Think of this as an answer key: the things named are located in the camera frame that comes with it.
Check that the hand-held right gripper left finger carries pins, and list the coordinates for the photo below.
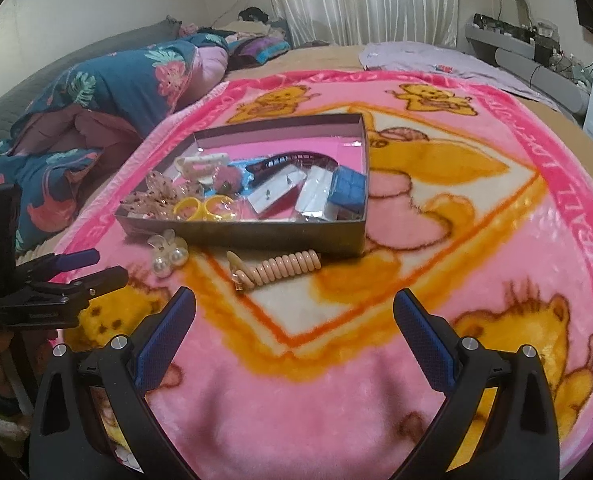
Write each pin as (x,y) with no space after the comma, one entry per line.
(164,340)

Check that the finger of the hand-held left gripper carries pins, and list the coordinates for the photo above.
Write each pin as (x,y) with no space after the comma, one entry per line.
(76,258)
(101,280)

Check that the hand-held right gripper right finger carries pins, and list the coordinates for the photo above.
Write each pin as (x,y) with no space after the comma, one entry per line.
(424,340)

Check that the yellow bangles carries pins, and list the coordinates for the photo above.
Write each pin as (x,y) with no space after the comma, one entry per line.
(209,210)

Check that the grey cardboard box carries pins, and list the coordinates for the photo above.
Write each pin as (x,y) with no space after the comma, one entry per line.
(276,235)

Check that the white hair clip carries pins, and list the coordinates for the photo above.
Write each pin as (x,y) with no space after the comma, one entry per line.
(201,162)

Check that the blue jewelry box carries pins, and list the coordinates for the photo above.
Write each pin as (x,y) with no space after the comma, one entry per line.
(346,185)

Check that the clear bag with white card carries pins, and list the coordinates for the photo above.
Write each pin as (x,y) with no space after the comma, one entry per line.
(276,192)
(314,192)

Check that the person's left forearm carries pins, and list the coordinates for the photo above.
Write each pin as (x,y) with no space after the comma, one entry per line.
(1,415)

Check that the beige hair clip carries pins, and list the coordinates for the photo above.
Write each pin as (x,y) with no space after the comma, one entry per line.
(236,262)

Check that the pink printed blanket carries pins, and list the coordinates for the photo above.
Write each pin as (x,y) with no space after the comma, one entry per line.
(326,410)

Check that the blue floral quilt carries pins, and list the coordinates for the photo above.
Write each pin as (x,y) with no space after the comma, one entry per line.
(101,85)

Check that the pink book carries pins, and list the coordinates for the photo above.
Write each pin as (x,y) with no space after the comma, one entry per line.
(286,145)

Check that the purple teal pillow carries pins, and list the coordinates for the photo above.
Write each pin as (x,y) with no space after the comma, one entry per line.
(259,50)

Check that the purple cloth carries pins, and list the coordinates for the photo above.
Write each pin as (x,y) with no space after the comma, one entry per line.
(426,57)

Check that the grey dresser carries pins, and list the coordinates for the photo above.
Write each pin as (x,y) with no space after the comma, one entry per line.
(526,67)

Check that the dark cloth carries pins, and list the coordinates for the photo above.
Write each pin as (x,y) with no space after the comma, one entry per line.
(254,15)

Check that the white curtain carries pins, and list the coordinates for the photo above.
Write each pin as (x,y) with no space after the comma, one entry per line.
(356,0)

